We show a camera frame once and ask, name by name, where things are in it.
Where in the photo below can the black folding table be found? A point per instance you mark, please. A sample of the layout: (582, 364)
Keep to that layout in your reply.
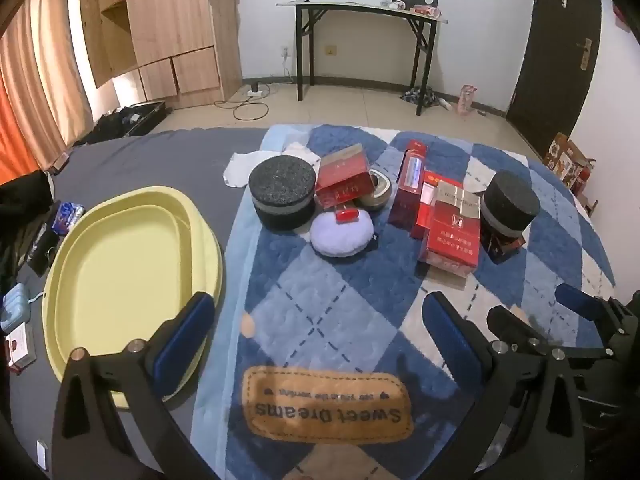
(360, 7)

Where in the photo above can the black suitcase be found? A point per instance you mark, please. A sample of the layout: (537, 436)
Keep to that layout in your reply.
(125, 122)

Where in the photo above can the small red oval case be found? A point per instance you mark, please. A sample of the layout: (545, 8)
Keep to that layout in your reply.
(347, 215)

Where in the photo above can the red box with clear window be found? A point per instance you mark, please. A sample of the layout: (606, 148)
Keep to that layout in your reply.
(407, 190)

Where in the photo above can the white power strip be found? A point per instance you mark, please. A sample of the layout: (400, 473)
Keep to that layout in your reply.
(255, 91)

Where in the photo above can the small red item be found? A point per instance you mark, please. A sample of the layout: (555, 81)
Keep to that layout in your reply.
(427, 10)

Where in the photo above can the white cloth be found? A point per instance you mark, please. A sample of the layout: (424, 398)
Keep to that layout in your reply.
(240, 167)

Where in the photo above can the printed cardboard box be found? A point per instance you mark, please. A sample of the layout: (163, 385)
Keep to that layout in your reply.
(567, 162)

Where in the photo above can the purple powder puff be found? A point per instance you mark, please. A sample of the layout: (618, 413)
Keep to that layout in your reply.
(340, 240)

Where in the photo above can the yellow plastic basin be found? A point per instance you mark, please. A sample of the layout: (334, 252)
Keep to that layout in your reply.
(125, 270)

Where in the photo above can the wooden wardrobe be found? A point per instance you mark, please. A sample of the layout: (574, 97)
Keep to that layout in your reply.
(170, 10)

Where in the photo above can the light blue case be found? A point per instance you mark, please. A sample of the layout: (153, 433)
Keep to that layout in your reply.
(15, 306)

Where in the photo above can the blue packet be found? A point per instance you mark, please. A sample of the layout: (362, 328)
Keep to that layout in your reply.
(66, 216)

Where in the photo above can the black plastic bag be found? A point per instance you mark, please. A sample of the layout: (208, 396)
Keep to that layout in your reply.
(42, 255)

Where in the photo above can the red box with gold edges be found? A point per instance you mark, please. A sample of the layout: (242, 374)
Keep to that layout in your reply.
(345, 175)

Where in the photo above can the black jacket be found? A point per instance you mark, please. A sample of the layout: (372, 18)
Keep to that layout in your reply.
(20, 200)

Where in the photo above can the blue checked rug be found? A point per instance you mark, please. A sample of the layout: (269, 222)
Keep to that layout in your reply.
(350, 310)

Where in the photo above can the black foam cylinder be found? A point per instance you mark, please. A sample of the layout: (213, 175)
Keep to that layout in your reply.
(282, 185)
(510, 205)

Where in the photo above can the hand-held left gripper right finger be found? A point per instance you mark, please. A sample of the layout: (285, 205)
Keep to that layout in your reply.
(445, 325)

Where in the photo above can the dark cloth pile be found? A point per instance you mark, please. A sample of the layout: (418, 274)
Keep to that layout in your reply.
(417, 95)

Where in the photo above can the orange and beige curtain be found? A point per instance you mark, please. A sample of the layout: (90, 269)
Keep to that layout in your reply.
(35, 75)

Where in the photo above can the white bottle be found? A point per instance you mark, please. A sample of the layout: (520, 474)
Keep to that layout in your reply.
(443, 105)

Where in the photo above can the large red and white carton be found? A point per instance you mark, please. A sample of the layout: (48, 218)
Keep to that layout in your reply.
(450, 240)

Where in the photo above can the dark red box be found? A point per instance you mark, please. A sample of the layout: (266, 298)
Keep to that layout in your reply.
(502, 251)

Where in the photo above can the black door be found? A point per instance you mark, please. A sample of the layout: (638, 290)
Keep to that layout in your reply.
(550, 60)

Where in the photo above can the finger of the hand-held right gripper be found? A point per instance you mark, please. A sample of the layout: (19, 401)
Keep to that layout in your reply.
(575, 301)
(512, 322)

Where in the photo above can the phone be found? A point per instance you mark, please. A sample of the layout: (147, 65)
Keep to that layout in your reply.
(61, 162)

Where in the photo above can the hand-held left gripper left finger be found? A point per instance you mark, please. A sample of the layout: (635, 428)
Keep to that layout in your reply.
(185, 340)

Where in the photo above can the white and red cigarette pack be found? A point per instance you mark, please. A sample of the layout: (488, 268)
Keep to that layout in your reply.
(20, 350)

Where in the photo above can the small white tag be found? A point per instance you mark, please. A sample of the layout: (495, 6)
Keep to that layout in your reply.
(42, 455)

